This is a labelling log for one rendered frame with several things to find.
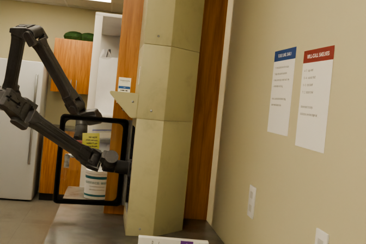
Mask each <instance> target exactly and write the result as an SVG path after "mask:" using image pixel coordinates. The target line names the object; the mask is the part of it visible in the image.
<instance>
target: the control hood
mask: <svg viewBox="0 0 366 244"><path fill-rule="evenodd" d="M110 94H111V95H112V96H113V98H114V99H115V100H116V102H117V103H118V104H119V105H120V106H121V107H122V109H123V110H124V111H125V112H126V113H127V115H128V116H129V117H130V118H137V109H138V98H139V94H138V93H127V92H120V91H110Z"/></svg>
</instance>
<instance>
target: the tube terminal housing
mask: <svg viewBox="0 0 366 244"><path fill-rule="evenodd" d="M198 63H199V53H198V52H193V51H189V50H184V49H181V48H176V47H171V46H162V45H153V44H143V46H142V47H141V48H140V50H139V56H138V68H137V79H136V90H135V93H138V94H139V98H138V109H137V118H132V120H133V121H132V126H134V127H135V139H134V145H133V157H132V171H131V180H130V190H129V201H128V202H127V203H128V207H127V214H126V207H125V205H124V214H123V219H124V228H125V235H126V236H139V235H146V236H160V235H164V234H169V233H173V232H176V231H181V230H182V225H183V219H184V208H185V197H186V186H187V175H188V164H189V158H190V147H191V136H192V125H193V114H194V103H195V96H196V85H197V74H198ZM140 66H141V70H140V76H139V68H140ZM138 79H139V85H138Z"/></svg>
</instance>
